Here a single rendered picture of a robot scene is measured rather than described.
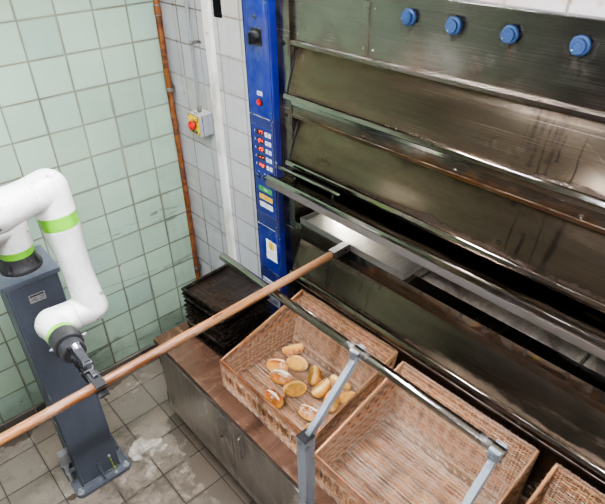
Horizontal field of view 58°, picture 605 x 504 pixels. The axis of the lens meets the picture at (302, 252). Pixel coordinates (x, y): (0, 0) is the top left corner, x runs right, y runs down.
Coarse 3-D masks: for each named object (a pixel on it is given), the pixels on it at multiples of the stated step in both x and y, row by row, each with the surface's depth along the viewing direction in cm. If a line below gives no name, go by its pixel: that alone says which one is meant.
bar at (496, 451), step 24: (240, 264) 204; (336, 336) 171; (360, 360) 166; (336, 384) 167; (408, 384) 153; (432, 408) 147; (312, 432) 166; (480, 432) 139; (312, 456) 170; (504, 456) 136; (312, 480) 177; (480, 480) 136
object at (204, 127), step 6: (192, 114) 245; (198, 114) 244; (204, 114) 244; (210, 114) 245; (192, 120) 247; (198, 120) 243; (204, 120) 244; (210, 120) 246; (198, 126) 245; (204, 126) 245; (210, 126) 247; (192, 132) 251; (198, 132) 247; (204, 132) 247; (210, 132) 249
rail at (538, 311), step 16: (272, 176) 205; (304, 192) 194; (336, 208) 183; (368, 224) 174; (400, 240) 166; (432, 256) 159; (464, 272) 152; (496, 288) 145; (528, 304) 140; (560, 320) 134; (592, 336) 129
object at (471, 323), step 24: (360, 264) 207; (408, 288) 192; (432, 288) 189; (456, 312) 179; (480, 312) 178; (504, 336) 168; (528, 336) 168; (528, 360) 164; (552, 360) 159; (576, 384) 155; (600, 384) 151
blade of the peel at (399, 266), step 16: (304, 224) 225; (320, 224) 225; (336, 224) 225; (336, 240) 213; (352, 240) 215; (368, 240) 214; (368, 256) 202; (384, 256) 205; (400, 256) 205; (400, 272) 192
